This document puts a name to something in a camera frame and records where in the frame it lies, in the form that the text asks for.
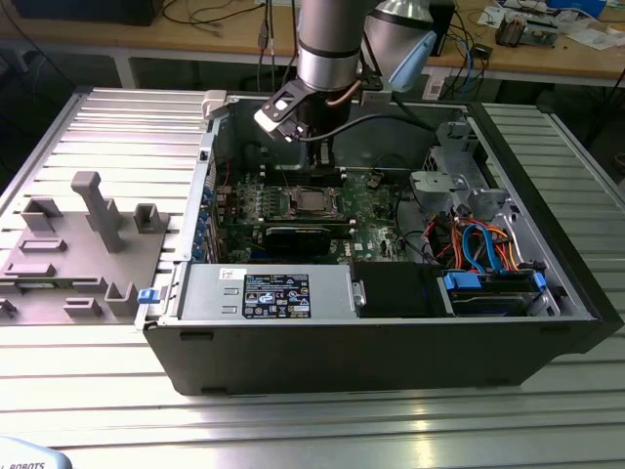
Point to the grey metal drive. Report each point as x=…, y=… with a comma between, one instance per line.
x=542, y=34

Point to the wooden workbench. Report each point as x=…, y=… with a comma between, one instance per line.
x=205, y=41

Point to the black desktop box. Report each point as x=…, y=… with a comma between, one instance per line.
x=97, y=12

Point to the metal locking lever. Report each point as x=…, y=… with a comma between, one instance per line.
x=284, y=174

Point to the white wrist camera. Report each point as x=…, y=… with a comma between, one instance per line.
x=376, y=98
x=266, y=119

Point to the CPU socket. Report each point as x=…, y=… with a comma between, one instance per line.
x=293, y=201

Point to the blue case clip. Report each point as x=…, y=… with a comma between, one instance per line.
x=148, y=296

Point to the black graphics card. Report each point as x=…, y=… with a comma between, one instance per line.
x=298, y=242

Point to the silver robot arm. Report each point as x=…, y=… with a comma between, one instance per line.
x=327, y=63

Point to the white paper sheets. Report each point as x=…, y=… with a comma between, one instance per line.
x=595, y=38

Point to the black tower box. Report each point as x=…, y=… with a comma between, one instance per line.
x=445, y=19

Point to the black PC case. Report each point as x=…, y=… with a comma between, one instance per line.
x=342, y=356

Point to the silver CPU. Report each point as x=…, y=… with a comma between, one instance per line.
x=313, y=200

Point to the black RAM slot bank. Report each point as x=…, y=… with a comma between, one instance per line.
x=278, y=179
x=244, y=224

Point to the black power adapter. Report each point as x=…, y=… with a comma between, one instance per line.
x=482, y=51

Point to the grey case latch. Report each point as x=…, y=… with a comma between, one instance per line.
x=215, y=102

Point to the hard disk in blue carrier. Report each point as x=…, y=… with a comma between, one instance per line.
x=464, y=282

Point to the blue cardboard box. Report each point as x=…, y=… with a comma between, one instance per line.
x=576, y=6

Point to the green motherboard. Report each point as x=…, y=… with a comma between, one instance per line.
x=371, y=229

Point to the brown copper heatsink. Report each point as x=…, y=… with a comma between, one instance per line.
x=510, y=31

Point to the grey power supply unit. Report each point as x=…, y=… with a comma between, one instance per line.
x=205, y=293

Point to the grey parts rack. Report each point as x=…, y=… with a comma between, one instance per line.
x=73, y=264

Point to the grey metal drive cage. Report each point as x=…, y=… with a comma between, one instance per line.
x=454, y=134

